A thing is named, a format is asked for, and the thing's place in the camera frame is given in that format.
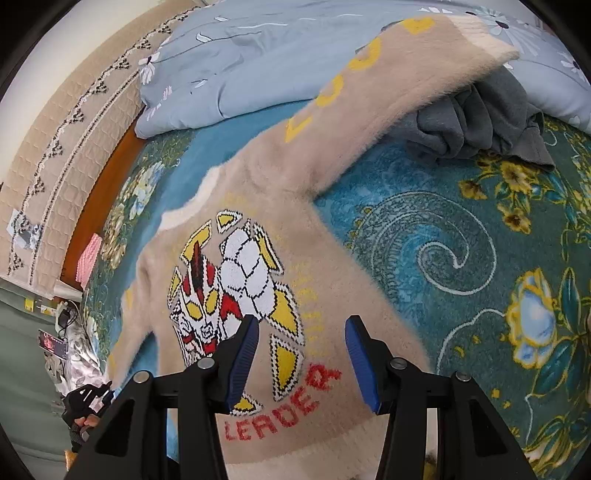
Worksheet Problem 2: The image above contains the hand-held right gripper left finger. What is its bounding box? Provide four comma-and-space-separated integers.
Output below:
67, 314, 260, 480

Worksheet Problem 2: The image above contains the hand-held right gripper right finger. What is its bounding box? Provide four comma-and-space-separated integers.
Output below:
345, 315, 539, 480

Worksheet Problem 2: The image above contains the beige fuzzy printed sweater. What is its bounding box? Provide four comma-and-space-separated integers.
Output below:
108, 16, 522, 480

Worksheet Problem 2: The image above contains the grey patterned cloth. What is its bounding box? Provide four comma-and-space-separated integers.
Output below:
46, 295, 112, 398

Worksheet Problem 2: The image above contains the smartphone with lit screen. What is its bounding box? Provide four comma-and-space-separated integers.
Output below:
38, 330, 68, 361

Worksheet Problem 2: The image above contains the teal floral blanket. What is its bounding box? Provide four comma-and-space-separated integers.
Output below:
81, 106, 591, 480

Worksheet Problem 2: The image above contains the pink cloth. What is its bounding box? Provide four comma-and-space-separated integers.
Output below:
76, 233, 103, 284

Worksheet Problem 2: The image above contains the beige quilted headboard cover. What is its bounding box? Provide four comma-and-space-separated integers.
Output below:
0, 7, 204, 296

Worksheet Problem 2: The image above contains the grey garment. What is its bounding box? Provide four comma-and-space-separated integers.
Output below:
406, 69, 557, 174

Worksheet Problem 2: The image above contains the light blue floral quilt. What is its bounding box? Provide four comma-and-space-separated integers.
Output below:
136, 0, 591, 139

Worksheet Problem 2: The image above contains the orange wooden bed frame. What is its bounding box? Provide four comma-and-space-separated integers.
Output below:
60, 124, 148, 289

